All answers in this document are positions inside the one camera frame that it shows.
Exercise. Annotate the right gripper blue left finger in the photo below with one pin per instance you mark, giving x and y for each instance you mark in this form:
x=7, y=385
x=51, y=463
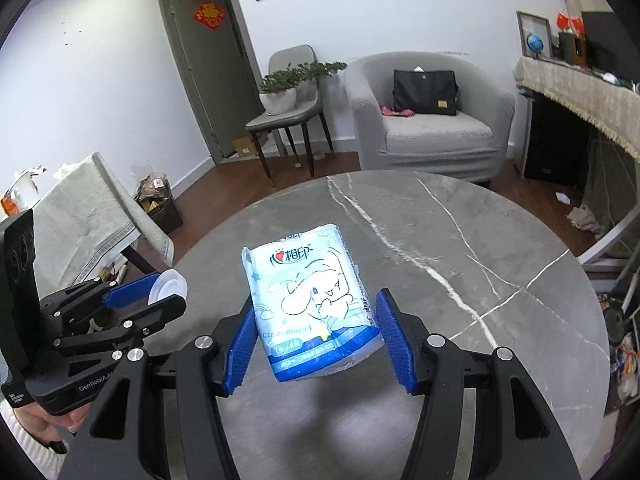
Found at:
x=239, y=336

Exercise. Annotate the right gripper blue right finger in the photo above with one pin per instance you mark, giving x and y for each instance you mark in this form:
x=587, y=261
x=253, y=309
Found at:
x=395, y=328

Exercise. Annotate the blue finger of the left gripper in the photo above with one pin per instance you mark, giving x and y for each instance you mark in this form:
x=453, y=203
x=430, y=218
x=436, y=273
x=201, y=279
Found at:
x=123, y=296
x=161, y=312

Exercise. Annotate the white plastic lid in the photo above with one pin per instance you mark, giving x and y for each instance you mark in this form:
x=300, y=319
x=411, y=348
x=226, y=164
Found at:
x=169, y=283

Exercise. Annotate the blue tissue pack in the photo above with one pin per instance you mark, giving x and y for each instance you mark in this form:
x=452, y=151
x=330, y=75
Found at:
x=313, y=316

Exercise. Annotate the person's hand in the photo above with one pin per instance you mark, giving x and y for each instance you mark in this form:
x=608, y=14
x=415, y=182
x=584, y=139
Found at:
x=44, y=427

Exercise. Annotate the basket of items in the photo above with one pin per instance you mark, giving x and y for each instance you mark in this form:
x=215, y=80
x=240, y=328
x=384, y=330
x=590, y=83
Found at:
x=155, y=197

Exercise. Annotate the round grey marble table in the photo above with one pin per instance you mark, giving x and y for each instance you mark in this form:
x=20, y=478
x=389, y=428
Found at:
x=512, y=360

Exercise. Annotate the small cardboard box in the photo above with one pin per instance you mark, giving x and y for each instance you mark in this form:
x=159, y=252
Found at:
x=246, y=147

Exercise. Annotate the grey armchair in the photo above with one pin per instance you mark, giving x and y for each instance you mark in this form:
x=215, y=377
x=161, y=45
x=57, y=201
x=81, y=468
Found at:
x=469, y=145

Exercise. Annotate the grey dining chair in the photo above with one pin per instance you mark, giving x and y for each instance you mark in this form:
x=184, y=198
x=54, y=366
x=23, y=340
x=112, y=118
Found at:
x=308, y=105

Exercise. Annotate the red cloth on armchair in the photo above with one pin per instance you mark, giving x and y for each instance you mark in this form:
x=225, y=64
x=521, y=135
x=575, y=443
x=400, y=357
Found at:
x=390, y=112

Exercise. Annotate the potted green plant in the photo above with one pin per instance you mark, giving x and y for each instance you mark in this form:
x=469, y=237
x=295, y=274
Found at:
x=278, y=90

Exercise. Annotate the grey door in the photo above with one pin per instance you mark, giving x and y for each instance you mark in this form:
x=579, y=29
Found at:
x=215, y=71

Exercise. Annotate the black bag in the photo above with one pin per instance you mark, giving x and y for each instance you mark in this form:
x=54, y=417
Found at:
x=426, y=93

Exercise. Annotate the red door sticker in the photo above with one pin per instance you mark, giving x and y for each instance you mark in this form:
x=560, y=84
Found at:
x=210, y=14

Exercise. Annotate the fringed desk cloth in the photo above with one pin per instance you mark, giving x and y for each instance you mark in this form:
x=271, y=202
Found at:
x=612, y=109

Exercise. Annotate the small globe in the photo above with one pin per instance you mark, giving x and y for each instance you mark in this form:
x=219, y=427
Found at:
x=534, y=45

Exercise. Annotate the wooden speaker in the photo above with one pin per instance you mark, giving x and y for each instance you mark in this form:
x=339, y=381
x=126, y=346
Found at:
x=573, y=49

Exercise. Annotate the black monitor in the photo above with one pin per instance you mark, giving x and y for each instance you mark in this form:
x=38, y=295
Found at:
x=609, y=47

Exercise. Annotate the picture frame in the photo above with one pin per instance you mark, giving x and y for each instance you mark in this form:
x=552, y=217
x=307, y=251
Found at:
x=534, y=24

